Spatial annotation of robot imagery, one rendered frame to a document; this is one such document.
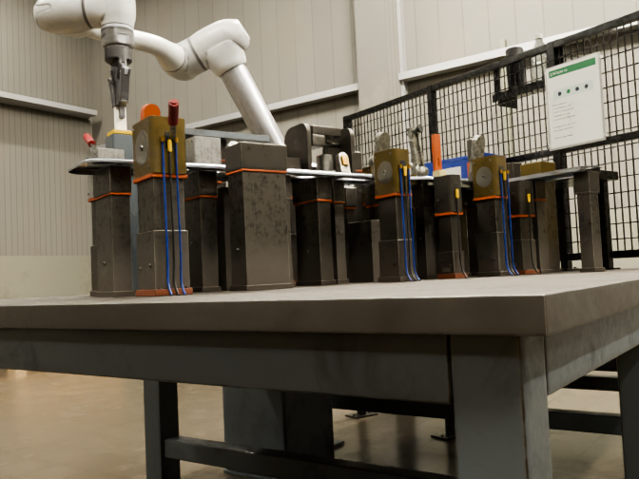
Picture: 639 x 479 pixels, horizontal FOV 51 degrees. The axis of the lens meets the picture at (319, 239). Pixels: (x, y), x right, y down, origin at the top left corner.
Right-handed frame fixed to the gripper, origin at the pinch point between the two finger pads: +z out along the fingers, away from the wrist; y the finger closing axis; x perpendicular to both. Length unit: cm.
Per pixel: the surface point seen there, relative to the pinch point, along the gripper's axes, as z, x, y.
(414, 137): 1, 96, 18
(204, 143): 9.7, 15.1, 21.9
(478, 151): 12, 89, 51
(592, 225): 36, 109, 73
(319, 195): 25, 39, 39
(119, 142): 7.2, -1.7, 3.5
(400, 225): 35, 54, 54
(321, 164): 12, 59, 13
